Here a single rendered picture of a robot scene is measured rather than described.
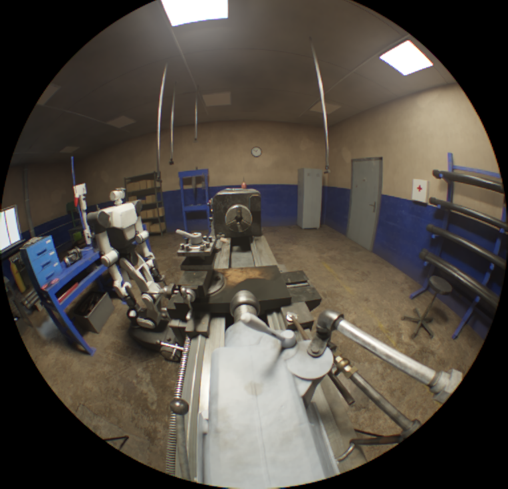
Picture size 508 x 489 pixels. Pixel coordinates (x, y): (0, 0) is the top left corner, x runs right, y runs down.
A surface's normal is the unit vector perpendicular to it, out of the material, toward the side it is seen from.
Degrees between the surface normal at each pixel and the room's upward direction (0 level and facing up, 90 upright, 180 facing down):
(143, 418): 0
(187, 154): 90
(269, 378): 0
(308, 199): 90
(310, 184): 90
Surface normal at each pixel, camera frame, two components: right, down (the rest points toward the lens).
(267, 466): -0.02, -0.95
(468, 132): -0.99, 0.05
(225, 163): 0.11, 0.32
